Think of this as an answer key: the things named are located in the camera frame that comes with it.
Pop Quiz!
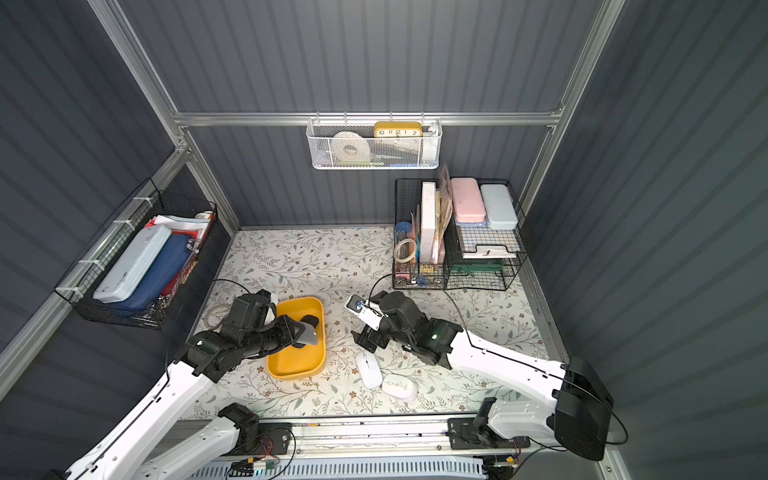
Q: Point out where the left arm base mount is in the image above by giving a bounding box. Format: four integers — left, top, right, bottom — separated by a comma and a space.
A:
223, 422, 293, 458

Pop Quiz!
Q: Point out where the white box upright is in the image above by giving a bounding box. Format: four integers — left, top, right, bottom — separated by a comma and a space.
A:
419, 182, 437, 264

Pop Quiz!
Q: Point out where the black wire desk organizer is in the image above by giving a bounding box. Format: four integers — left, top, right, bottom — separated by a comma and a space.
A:
391, 178, 529, 291

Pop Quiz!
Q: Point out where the white tape roll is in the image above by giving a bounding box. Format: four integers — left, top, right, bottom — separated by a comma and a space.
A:
330, 131, 372, 163

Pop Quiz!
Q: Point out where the yellow plastic storage box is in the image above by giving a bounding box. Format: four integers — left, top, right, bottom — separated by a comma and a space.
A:
266, 297, 327, 381

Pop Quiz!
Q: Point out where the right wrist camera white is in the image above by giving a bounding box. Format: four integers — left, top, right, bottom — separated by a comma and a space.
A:
345, 295, 383, 331

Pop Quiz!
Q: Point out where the navy blue case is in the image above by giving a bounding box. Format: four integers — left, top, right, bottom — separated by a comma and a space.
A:
112, 234, 192, 317

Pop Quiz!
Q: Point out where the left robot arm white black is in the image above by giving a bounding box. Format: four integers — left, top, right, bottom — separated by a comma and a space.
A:
60, 290, 320, 479

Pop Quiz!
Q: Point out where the white flat case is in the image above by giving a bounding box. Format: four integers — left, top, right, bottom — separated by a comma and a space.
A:
93, 225, 172, 303

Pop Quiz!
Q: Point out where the yellow clock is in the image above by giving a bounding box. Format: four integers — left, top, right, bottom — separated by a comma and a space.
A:
374, 121, 423, 139

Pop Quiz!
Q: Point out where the white wire wall basket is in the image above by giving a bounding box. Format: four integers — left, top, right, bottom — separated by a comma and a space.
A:
306, 117, 443, 170

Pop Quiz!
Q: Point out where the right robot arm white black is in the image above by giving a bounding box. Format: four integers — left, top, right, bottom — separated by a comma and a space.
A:
345, 291, 614, 461

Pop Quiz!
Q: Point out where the light blue pencil case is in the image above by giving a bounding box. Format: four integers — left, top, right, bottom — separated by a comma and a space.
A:
480, 183, 518, 230

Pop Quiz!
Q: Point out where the black wire side basket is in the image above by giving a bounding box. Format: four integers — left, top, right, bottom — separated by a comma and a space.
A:
55, 183, 218, 330

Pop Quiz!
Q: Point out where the white rounded mouse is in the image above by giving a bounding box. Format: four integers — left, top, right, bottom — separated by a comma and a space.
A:
381, 374, 418, 402

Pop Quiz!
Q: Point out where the silver mouse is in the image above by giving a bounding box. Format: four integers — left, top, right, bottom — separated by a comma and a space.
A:
292, 322, 318, 348

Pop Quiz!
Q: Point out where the pink pencil case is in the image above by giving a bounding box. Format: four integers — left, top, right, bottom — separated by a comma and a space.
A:
451, 177, 486, 225

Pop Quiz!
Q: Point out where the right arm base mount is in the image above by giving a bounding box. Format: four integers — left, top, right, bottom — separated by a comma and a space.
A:
447, 417, 531, 450

